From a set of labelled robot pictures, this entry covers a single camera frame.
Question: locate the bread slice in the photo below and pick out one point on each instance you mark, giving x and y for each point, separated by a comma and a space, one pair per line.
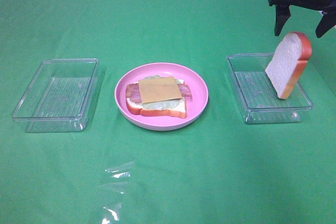
288, 63
157, 112

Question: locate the bacon strip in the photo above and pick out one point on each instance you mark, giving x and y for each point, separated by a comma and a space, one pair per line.
132, 91
183, 88

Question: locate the green lettuce leaf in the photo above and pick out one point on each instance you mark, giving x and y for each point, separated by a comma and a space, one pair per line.
158, 93

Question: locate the yellow cheese slice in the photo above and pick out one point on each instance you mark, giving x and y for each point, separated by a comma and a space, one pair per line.
159, 89

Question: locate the clear right plastic container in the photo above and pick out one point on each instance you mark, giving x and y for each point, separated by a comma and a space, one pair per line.
255, 95

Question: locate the clear plastic container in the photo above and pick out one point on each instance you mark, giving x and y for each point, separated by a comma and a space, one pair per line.
255, 95
59, 97

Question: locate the pink round plate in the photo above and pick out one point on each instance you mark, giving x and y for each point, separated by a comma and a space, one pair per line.
195, 105

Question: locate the clear left plastic container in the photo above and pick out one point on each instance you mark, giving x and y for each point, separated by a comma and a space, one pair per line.
59, 97

